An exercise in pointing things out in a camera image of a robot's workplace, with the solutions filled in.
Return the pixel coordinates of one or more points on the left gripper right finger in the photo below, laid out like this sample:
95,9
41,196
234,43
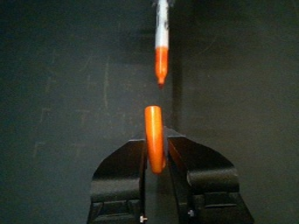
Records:
209,178

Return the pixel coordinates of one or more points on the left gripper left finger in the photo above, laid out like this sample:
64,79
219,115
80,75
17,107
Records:
116,175

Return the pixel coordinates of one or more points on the orange pen cap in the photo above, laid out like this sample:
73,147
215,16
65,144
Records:
155,140

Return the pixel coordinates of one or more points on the grey marker pen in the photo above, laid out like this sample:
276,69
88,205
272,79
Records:
161,38

